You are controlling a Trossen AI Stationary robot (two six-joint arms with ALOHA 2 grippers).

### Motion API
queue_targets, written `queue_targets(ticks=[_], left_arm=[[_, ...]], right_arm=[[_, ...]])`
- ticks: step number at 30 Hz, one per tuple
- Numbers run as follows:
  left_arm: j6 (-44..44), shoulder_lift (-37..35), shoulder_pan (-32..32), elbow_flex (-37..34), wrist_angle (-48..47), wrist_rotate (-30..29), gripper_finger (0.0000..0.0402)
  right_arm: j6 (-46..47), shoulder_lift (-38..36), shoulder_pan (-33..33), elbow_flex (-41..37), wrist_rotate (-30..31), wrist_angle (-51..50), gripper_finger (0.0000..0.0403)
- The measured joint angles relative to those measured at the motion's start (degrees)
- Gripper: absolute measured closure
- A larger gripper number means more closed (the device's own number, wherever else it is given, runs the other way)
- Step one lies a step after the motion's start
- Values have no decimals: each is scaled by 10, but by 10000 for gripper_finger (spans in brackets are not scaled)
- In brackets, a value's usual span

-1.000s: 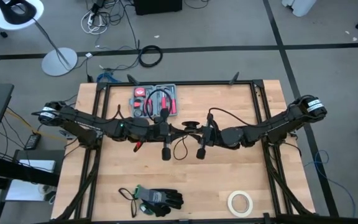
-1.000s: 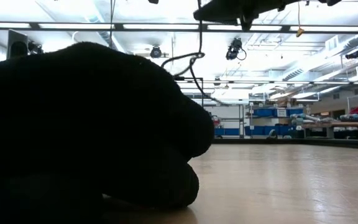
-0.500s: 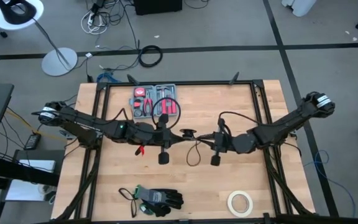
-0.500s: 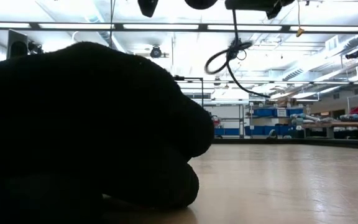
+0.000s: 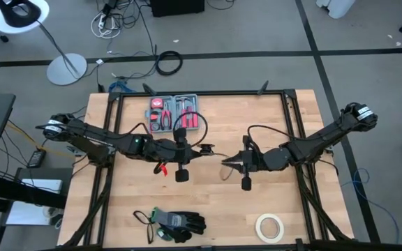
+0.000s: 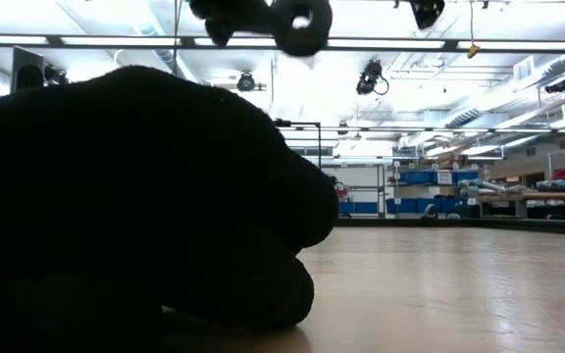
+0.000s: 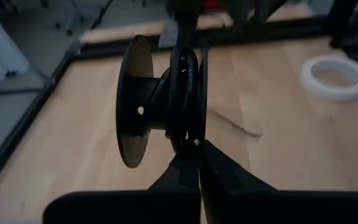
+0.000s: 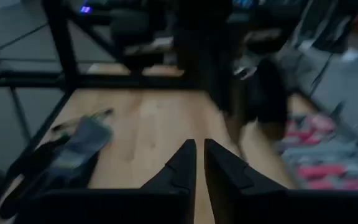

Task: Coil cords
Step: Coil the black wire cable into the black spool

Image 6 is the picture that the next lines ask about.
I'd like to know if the small black device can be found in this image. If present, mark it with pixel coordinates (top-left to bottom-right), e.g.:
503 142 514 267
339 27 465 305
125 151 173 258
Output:
44 65 70 87

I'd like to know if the round black ceiling fixture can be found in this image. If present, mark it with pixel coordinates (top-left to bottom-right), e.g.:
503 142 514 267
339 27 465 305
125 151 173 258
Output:
235 72 258 94

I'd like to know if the black camera on mount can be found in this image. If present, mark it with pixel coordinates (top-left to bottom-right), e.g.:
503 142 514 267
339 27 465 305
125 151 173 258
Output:
355 58 390 97

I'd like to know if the thin black frame stand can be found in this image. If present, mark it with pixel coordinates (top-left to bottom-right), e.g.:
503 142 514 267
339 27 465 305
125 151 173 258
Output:
273 119 323 171

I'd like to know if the grey box on stand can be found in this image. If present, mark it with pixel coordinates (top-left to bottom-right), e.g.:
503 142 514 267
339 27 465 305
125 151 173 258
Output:
11 46 46 94

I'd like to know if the black aluminium table frame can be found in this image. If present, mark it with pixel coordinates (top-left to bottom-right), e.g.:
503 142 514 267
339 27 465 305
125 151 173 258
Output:
334 217 565 237

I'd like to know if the wooden workbench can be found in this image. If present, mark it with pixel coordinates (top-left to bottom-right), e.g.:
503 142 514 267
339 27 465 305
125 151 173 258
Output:
478 191 565 220

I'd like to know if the yellow hanging tag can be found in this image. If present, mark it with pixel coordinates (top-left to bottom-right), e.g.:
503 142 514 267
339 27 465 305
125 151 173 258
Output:
467 0 483 60

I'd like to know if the grey metal shelf rack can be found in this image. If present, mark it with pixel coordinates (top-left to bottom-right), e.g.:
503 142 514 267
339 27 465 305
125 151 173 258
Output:
374 155 483 220

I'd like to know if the black fabric bundle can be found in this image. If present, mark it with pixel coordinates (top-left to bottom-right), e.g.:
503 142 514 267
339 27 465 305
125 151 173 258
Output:
0 63 340 330

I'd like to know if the grey wrapped bundle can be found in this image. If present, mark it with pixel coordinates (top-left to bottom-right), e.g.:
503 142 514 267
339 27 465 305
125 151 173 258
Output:
458 177 535 195
536 178 565 194

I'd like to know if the LED light bar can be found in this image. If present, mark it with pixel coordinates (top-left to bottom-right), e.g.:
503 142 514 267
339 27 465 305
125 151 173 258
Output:
0 32 565 54

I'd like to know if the hanging black cable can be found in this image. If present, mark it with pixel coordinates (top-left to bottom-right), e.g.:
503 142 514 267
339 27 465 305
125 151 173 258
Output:
172 0 184 76

